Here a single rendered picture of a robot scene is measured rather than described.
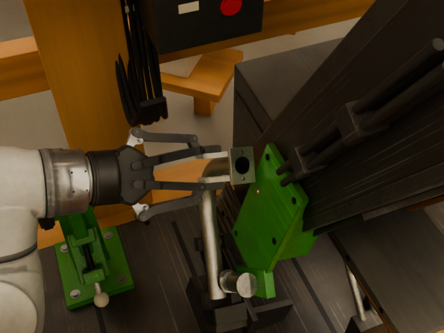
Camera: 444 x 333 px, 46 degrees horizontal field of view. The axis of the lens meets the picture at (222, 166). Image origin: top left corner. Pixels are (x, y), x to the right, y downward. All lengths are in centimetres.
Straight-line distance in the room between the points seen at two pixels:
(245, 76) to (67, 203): 41
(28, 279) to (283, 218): 35
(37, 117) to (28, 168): 216
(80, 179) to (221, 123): 200
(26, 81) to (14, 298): 47
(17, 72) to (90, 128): 16
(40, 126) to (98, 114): 181
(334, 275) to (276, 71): 42
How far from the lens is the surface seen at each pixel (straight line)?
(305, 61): 98
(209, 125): 263
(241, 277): 83
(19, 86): 103
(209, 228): 90
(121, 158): 72
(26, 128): 279
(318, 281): 107
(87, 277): 98
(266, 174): 78
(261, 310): 95
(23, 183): 66
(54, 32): 87
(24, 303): 68
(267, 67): 96
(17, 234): 68
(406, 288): 83
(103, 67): 92
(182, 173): 125
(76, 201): 69
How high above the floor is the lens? 182
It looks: 48 degrees down
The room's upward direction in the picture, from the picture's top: straight up
